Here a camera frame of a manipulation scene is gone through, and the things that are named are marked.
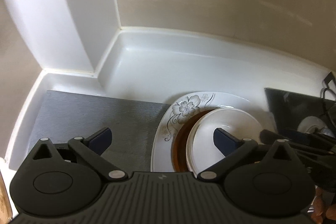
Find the grey mat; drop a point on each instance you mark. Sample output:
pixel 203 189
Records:
pixel 105 113

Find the wooden cutting board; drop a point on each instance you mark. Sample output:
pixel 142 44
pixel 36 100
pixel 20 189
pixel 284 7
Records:
pixel 4 200

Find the black iron pan support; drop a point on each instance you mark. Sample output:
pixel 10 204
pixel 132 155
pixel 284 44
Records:
pixel 329 79

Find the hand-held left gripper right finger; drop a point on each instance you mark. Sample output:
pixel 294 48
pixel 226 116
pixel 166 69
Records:
pixel 223 141

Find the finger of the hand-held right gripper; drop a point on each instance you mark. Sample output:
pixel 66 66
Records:
pixel 298 132
pixel 267 136

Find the black glass gas stove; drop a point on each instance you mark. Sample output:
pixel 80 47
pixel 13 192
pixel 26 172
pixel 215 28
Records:
pixel 283 106

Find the cream shallow bowl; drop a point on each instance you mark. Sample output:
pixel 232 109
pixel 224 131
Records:
pixel 188 151
pixel 210 121

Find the person's right hand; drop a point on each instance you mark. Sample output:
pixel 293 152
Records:
pixel 326 209

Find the brown round plate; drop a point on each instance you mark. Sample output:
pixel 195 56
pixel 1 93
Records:
pixel 179 145

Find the large-flower white square plate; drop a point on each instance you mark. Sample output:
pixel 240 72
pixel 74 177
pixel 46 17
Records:
pixel 164 150

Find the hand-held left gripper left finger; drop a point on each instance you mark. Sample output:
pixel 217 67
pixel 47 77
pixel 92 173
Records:
pixel 101 138

